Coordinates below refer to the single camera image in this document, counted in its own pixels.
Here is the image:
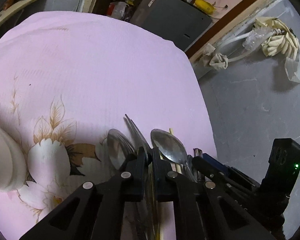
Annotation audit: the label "steel fork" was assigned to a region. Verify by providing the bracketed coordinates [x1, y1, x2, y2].
[125, 114, 155, 239]

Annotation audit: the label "steel spoon right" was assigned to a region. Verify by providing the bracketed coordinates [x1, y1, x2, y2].
[151, 129, 190, 173]

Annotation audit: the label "steel spoon left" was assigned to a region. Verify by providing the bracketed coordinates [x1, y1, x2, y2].
[107, 128, 135, 170]

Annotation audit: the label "beige rag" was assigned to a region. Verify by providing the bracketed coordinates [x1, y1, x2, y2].
[200, 43, 229, 70]

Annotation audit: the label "white utensil holder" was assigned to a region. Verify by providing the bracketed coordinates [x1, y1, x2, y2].
[0, 128, 26, 192]

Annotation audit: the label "pink floral tablecloth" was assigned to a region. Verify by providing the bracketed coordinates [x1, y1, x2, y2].
[0, 11, 217, 239]

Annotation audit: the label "clear plastic bag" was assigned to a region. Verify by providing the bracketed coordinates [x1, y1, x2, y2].
[285, 55, 300, 83]

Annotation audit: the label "cream rubber gloves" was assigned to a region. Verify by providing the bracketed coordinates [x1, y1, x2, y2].
[254, 17, 300, 61]

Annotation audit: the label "grey cabinet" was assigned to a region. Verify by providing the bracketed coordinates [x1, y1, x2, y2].
[129, 0, 212, 51]

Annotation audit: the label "white hose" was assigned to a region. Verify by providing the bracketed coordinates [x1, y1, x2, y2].
[214, 28, 258, 63]

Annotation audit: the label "brown door frame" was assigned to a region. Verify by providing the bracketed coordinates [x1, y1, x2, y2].
[185, 0, 257, 62]

